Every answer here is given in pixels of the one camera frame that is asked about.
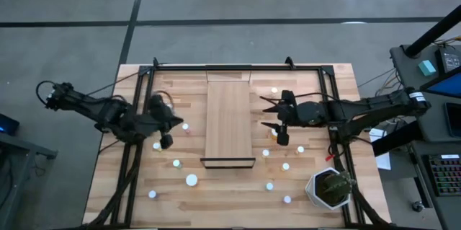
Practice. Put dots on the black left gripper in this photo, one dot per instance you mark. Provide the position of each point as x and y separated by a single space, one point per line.
162 114

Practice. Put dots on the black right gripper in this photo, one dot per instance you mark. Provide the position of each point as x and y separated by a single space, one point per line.
288 114

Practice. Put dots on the red medicine bottle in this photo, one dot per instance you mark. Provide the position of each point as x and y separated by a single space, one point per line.
185 126

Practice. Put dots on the large orange medicine bottle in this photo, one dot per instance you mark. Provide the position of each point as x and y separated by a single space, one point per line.
273 134
191 180

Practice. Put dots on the blue medicine bottle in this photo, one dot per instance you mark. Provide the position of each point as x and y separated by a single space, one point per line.
274 89

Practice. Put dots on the yellow-green medicine bottle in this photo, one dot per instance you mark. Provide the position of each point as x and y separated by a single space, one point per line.
266 153
156 146

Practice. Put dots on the teal medicine bottle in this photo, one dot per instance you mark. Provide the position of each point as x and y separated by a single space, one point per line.
176 163
269 186

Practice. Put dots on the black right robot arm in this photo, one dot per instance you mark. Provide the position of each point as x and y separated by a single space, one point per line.
360 111

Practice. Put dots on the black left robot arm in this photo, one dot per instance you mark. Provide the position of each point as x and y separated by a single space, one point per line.
108 111

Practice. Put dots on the small white-capped medicine bottle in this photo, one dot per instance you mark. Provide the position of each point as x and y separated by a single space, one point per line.
152 194
287 199

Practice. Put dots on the small red tag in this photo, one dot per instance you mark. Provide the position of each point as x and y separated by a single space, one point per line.
328 157

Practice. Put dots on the potted cactus in white pot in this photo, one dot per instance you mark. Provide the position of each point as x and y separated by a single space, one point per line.
336 186

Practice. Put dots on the white paper sheet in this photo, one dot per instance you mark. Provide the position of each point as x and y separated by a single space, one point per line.
384 161

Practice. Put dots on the black diagonal beam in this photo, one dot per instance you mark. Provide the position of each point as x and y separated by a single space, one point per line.
396 138

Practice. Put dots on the grey side desk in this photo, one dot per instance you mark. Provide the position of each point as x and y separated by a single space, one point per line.
407 75

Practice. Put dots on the dark grey desk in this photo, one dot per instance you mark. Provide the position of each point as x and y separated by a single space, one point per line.
25 147

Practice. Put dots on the small teal box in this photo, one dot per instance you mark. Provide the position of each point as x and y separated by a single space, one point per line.
427 67

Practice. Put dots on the black device with blue light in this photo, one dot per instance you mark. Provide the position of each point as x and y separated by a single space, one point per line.
9 123

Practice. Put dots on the blue lit screen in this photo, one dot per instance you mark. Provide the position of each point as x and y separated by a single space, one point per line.
450 86

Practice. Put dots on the black round pole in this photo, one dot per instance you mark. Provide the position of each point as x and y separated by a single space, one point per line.
432 33

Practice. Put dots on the black tablet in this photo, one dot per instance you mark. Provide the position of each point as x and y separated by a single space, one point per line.
454 120

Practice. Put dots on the keyboard with backlit keys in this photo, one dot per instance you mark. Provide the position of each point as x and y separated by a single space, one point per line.
446 176

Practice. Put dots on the black device box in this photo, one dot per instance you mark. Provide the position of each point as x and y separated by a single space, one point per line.
448 60

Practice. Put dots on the wooden shelf with black frame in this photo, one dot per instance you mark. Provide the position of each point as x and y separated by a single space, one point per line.
228 122

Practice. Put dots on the black aluminium table frame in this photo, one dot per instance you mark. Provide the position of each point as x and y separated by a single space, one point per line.
180 67

